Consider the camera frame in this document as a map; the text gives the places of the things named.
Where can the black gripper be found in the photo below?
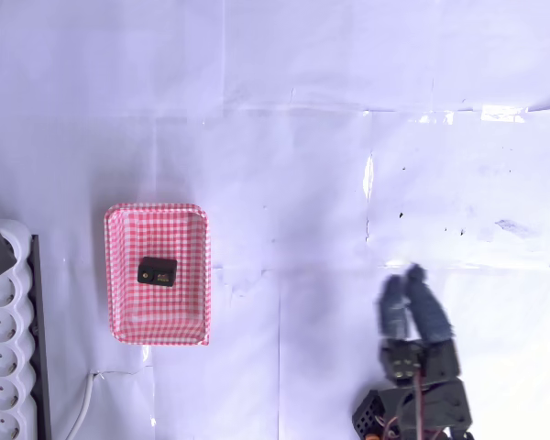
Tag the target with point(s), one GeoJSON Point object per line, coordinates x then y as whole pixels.
{"type": "Point", "coordinates": [433, 355]}

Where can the small black block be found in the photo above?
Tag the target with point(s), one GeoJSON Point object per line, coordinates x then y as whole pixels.
{"type": "Point", "coordinates": [158, 272]}

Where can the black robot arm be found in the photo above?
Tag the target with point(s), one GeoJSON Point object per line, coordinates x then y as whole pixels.
{"type": "Point", "coordinates": [440, 408]}

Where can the red checkered basket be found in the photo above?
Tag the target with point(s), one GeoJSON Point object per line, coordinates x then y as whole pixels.
{"type": "Point", "coordinates": [165, 316]}

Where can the white paper table cover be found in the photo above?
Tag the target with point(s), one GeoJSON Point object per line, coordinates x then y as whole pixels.
{"type": "Point", "coordinates": [302, 91]}

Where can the black strip beside power strip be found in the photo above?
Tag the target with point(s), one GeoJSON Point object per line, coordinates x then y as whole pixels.
{"type": "Point", "coordinates": [40, 330]}

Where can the white power strip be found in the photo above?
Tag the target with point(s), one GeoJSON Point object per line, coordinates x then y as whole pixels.
{"type": "Point", "coordinates": [2, 348]}

